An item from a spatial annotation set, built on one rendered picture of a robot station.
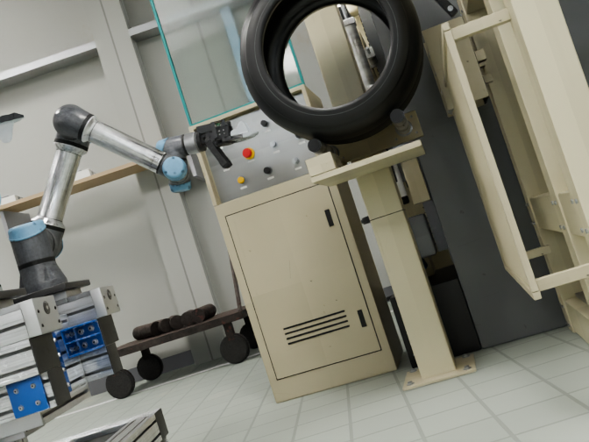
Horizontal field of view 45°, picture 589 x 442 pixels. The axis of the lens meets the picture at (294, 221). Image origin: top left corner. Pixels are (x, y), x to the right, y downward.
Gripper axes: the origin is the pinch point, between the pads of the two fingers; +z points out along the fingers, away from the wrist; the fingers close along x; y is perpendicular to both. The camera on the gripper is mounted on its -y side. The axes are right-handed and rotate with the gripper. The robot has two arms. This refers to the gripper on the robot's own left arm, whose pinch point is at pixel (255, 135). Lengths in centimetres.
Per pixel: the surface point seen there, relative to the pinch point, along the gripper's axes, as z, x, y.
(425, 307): 44, 28, -71
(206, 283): -143, 319, -59
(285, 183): -7, 63, -13
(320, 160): 21.9, -8.9, -14.3
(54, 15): -237, 329, 194
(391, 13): 53, -13, 25
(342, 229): 14, 63, -37
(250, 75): 5.0, -11.4, 17.4
